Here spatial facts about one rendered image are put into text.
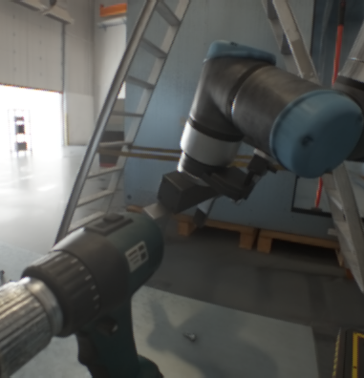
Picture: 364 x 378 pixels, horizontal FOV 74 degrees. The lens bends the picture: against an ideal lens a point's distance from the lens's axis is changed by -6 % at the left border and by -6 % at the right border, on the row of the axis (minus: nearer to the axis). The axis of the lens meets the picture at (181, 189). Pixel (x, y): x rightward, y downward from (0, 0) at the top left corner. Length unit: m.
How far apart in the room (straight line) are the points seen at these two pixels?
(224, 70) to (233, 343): 0.39
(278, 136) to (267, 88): 0.05
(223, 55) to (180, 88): 2.04
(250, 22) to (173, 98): 0.87
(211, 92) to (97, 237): 0.24
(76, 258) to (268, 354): 0.33
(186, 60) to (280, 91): 2.13
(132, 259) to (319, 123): 0.20
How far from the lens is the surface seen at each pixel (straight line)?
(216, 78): 0.35
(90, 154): 1.75
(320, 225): 2.27
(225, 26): 2.37
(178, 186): 0.39
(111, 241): 0.19
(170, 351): 0.42
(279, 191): 2.19
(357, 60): 0.40
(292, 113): 0.27
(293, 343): 0.47
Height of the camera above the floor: 0.96
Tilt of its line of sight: 13 degrees down
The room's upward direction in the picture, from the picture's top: 3 degrees clockwise
